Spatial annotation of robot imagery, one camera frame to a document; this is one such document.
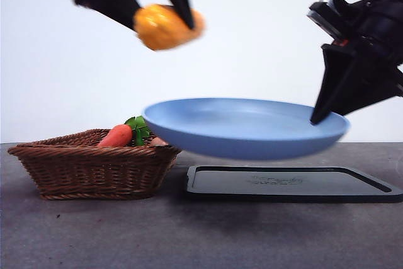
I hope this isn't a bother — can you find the yellow corn cob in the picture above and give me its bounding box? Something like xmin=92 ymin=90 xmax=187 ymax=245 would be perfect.
xmin=132 ymin=3 xmax=207 ymax=52

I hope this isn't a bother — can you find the blue round plate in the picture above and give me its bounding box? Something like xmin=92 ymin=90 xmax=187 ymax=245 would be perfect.
xmin=142 ymin=97 xmax=351 ymax=161

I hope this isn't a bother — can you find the brown wicker basket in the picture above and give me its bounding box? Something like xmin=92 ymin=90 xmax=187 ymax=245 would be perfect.
xmin=8 ymin=128 xmax=183 ymax=201

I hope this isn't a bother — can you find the black rectangular tray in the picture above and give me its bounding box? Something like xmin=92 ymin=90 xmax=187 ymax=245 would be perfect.
xmin=185 ymin=164 xmax=403 ymax=204

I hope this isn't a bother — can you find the green leafy vegetable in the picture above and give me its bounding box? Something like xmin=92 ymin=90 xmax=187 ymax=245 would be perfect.
xmin=123 ymin=115 xmax=152 ymax=147

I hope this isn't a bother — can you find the orange carrot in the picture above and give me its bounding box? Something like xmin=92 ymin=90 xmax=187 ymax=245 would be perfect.
xmin=96 ymin=123 xmax=133 ymax=148

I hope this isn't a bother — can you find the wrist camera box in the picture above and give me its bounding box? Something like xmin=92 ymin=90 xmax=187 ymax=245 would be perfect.
xmin=307 ymin=0 xmax=343 ymax=42

